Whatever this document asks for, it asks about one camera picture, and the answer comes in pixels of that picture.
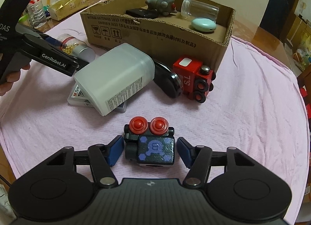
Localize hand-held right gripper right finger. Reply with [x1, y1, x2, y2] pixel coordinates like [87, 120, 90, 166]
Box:
[177, 137, 259, 188]

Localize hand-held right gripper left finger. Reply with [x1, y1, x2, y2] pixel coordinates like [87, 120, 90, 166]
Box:
[44, 135, 125, 187]

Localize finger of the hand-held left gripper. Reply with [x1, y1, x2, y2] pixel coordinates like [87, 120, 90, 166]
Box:
[36, 33, 64, 48]
[18, 33, 90, 77]

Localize yellow capsule bottle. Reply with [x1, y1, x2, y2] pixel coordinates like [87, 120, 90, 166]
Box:
[57, 33, 96, 63]

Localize clear card case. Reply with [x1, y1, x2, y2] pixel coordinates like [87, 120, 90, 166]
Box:
[67, 84, 128, 113]

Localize white translucent plastic box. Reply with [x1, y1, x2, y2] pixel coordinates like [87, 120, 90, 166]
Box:
[73, 43, 156, 117]

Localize black round compact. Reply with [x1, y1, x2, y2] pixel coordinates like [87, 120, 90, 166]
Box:
[153, 60, 183, 99]

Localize red toy train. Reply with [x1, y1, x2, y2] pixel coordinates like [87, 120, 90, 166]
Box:
[173, 56, 217, 104]

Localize cardboard box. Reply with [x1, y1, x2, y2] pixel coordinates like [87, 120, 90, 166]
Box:
[80, 0, 237, 47]

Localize small black box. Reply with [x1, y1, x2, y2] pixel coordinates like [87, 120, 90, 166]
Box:
[126, 8, 159, 19]

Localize grey toy figure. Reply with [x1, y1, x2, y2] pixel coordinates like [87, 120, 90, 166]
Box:
[145, 0, 178, 17]

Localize mint green case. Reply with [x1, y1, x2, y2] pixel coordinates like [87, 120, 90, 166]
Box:
[191, 18, 217, 32]

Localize clear plastic jar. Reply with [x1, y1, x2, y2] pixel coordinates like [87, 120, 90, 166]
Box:
[180, 0, 219, 19]

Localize person's left hand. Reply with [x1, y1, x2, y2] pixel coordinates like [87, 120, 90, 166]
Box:
[0, 63, 31, 97]

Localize clear water bottle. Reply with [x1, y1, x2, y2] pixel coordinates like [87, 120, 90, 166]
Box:
[24, 0, 48, 28]

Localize gold tissue pack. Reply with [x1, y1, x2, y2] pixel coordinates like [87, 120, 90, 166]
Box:
[49, 0, 89, 21]

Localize pink towel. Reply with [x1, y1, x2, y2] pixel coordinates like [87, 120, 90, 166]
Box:
[0, 15, 311, 183]

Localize pile of yellow bags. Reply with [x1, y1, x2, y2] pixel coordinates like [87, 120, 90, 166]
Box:
[292, 31, 311, 70]

